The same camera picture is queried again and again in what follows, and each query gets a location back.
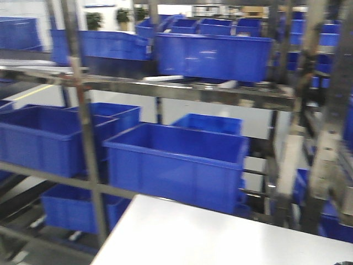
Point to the large blue bin front left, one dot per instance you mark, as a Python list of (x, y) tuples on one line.
[(199, 168)]

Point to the blue bin behind front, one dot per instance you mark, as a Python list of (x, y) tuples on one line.
[(217, 124)]

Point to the blue bin upper shelf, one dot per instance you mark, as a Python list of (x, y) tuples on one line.
[(221, 57)]

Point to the blue bin far left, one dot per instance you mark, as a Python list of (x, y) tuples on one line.
[(108, 44)]

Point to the potted plant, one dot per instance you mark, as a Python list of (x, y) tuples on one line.
[(94, 21), (122, 18)]

